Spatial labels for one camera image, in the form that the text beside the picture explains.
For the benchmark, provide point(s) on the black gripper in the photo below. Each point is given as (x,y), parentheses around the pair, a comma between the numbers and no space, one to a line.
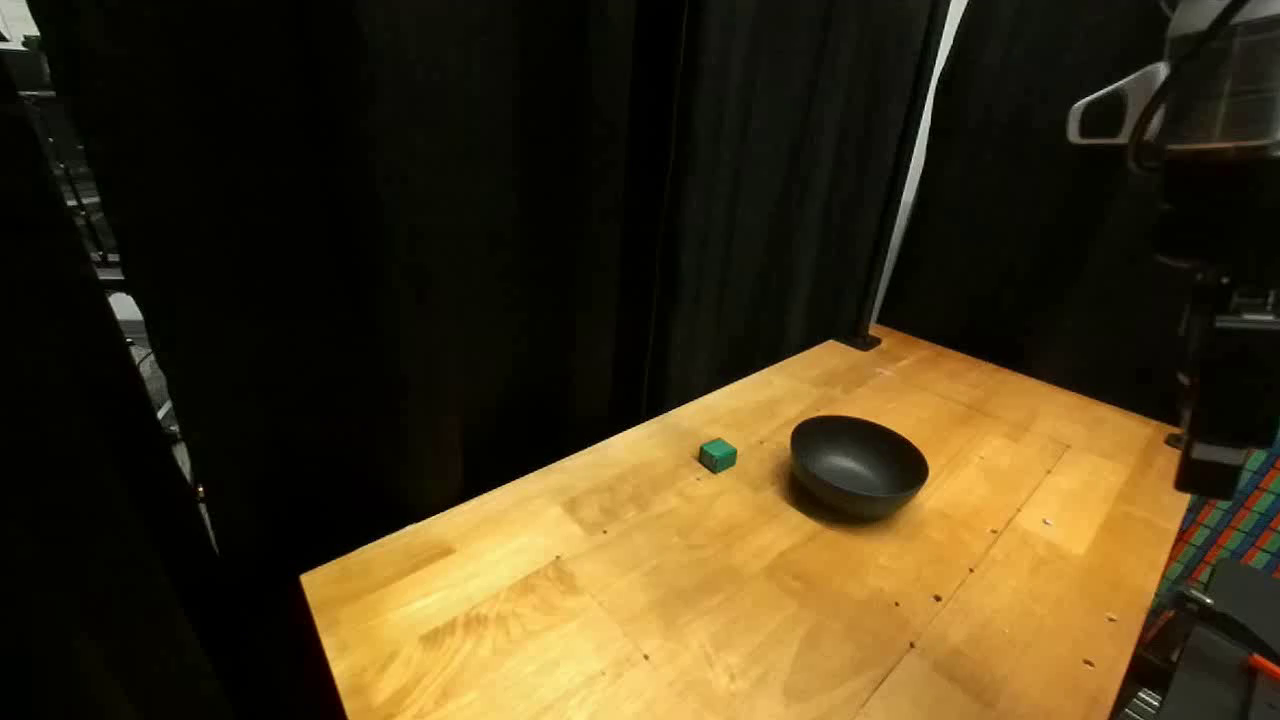
(1240,382)

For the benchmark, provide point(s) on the green cube block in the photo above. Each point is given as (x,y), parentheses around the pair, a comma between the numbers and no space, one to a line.
(719,455)

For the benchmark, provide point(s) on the black bowl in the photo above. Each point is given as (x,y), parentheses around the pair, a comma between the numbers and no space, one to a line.
(857,466)

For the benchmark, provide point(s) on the colourful checkered cloth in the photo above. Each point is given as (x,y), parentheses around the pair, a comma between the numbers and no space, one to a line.
(1235,521)

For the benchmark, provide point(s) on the white vertical pole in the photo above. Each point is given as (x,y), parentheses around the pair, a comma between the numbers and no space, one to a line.
(918,165)

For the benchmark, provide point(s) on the black curtain backdrop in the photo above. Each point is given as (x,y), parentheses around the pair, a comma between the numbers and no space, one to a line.
(504,215)

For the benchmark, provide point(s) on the grey shelving behind curtain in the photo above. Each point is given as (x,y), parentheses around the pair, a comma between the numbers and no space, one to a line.
(124,304)

